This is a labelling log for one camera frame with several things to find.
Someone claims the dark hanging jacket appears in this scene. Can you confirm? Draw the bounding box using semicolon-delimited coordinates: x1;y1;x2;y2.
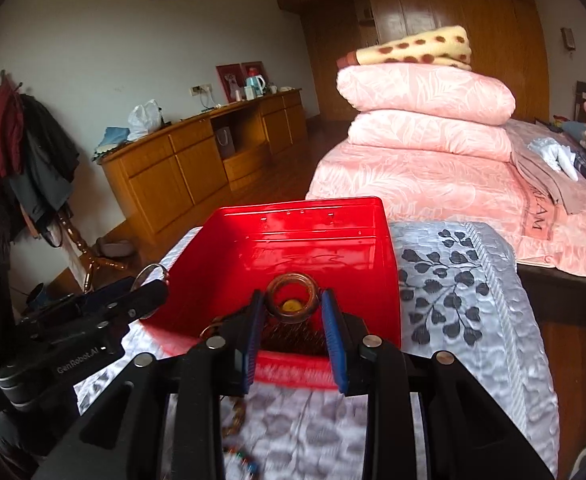
3;94;82;222

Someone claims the silver bangle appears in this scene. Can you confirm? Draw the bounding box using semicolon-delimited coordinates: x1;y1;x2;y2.
133;262;170;292

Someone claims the blue patterned bin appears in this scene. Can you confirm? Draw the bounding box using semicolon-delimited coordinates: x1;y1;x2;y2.
27;282;50;307

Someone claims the folded pink quilt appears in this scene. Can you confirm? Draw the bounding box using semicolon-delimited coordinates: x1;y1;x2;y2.
336;64;516;127
347;110;514;162

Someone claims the red hanging garment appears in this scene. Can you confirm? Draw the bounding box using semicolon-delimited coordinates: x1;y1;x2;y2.
0;82;26;197

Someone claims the wooden wardrobe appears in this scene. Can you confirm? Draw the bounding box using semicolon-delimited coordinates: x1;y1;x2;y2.
273;0;552;134

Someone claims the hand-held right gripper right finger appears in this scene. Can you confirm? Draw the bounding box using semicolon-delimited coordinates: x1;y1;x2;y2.
320;287;556;480

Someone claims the bed with pink sheet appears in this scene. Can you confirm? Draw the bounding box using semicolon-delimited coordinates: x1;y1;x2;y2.
305;120;586;321

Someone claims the amber bead necklace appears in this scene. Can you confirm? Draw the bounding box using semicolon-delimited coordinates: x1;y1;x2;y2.
220;396;250;442

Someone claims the yellow spotted blanket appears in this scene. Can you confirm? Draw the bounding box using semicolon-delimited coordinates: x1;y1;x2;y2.
337;25;474;72

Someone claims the wooden coat rack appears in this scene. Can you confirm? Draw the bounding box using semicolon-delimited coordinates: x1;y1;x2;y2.
54;204;130;292

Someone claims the white plastic bag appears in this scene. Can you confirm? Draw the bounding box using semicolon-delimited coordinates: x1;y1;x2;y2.
127;99;164;136

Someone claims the red tin box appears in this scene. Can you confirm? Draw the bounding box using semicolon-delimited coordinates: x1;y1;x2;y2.
140;196;402;392

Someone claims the wooden sideboard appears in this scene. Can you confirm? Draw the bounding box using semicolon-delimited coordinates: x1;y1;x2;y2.
98;88;310;249

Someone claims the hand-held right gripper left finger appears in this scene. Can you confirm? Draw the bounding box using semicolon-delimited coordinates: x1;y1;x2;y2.
33;287;270;480

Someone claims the grey paper bag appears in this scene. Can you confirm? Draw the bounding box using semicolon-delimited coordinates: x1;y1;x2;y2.
216;127;236;160

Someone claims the colourful bead bracelet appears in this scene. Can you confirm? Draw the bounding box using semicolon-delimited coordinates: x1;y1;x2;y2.
224;446;262;480

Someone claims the tan cloth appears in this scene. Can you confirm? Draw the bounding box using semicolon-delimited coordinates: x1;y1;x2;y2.
510;147;586;217

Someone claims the blue cloth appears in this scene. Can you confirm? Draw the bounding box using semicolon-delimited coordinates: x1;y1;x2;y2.
93;127;132;159

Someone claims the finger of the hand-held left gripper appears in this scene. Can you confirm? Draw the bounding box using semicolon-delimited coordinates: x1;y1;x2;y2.
98;279;170;330
84;280;142;307

